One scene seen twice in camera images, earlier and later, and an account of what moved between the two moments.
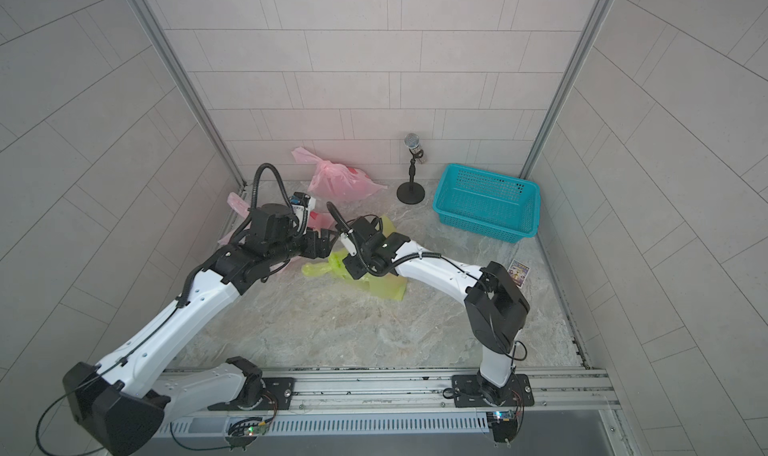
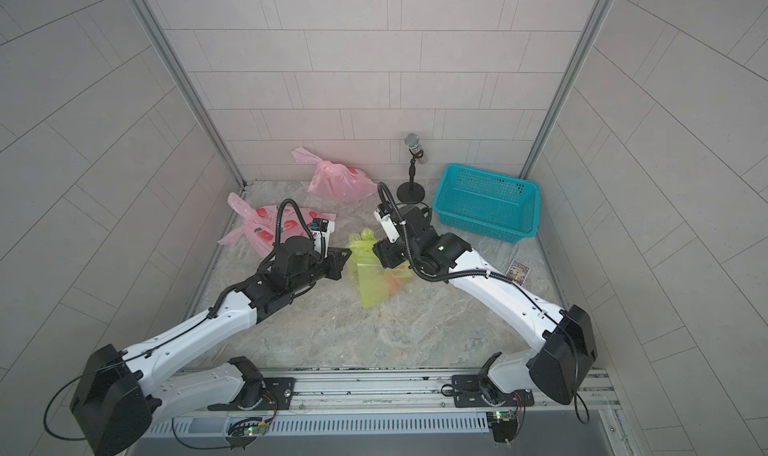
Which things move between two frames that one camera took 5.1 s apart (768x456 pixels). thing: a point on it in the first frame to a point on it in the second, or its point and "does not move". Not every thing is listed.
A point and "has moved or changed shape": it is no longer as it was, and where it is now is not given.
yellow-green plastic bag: x=390 y=286 has moved or changed shape
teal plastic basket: x=486 y=203 does not move
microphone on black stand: x=413 y=193 does not move
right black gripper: x=356 y=269 to x=387 y=253
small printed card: x=518 y=272 does not move
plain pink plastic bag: x=336 y=182 does not move
